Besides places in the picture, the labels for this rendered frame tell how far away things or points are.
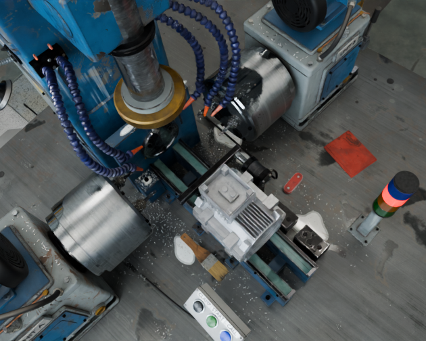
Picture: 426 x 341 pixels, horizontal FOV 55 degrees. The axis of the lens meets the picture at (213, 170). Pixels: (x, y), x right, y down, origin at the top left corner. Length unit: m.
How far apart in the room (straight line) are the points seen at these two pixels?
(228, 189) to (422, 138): 0.82
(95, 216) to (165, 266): 0.39
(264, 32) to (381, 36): 1.73
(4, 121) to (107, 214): 1.42
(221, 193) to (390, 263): 0.63
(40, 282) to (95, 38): 0.62
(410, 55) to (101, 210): 2.32
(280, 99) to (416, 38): 1.88
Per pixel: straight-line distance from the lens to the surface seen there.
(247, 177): 1.18
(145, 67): 0.91
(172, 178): 1.38
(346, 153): 1.55
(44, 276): 1.12
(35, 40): 1.03
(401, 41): 3.02
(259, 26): 1.38
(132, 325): 1.42
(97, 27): 0.79
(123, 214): 1.13
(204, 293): 1.10
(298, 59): 1.30
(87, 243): 1.13
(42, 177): 1.68
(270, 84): 1.26
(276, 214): 1.13
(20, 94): 2.46
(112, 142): 1.22
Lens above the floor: 2.16
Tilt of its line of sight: 65 degrees down
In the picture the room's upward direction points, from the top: 12 degrees counter-clockwise
